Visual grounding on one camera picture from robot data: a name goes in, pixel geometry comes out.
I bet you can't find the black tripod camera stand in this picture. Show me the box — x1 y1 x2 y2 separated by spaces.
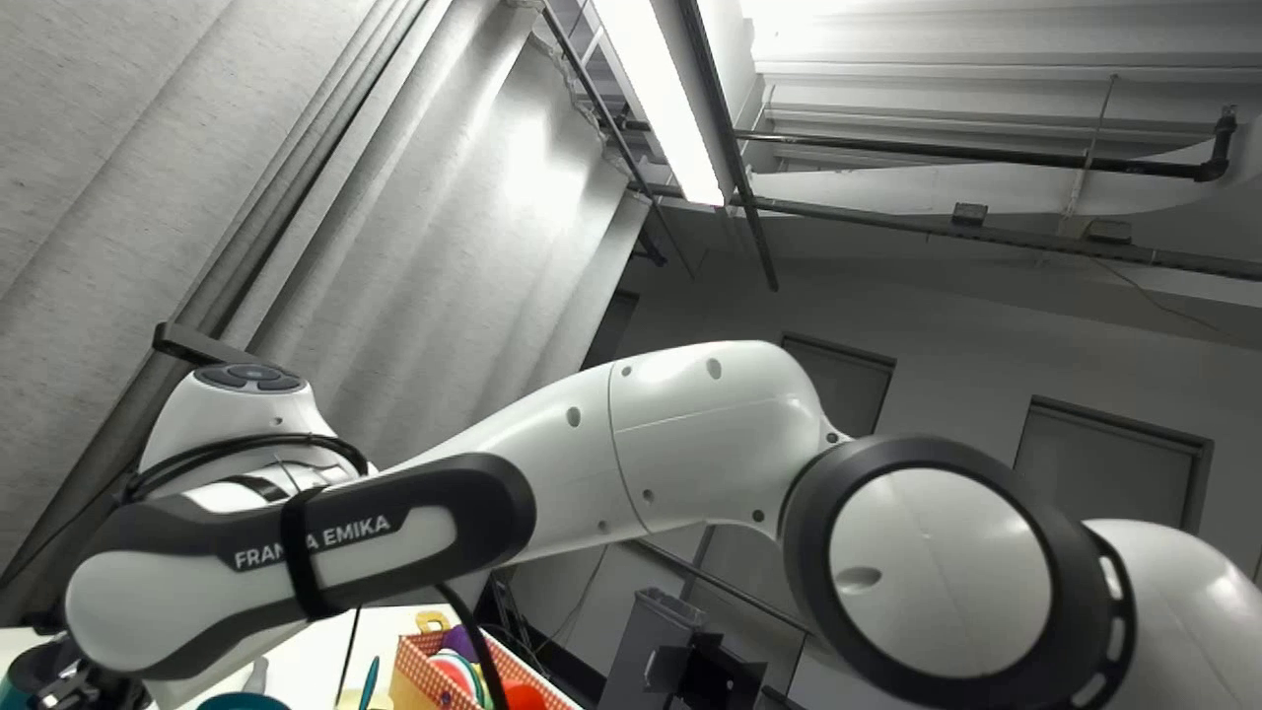
0 319 270 624

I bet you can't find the black bracket device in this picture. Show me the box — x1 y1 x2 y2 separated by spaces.
596 586 768 710

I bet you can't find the black ceiling pipe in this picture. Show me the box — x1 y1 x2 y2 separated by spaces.
742 111 1241 185

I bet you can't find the grey door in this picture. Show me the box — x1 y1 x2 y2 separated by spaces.
1011 393 1217 533
780 332 898 441

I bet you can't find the teal handled spoon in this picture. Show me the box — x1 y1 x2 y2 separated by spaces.
350 649 388 710

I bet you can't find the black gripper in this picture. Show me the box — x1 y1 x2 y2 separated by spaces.
0 635 139 710

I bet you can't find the fluorescent ceiling light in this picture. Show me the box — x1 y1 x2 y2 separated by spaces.
589 0 734 211

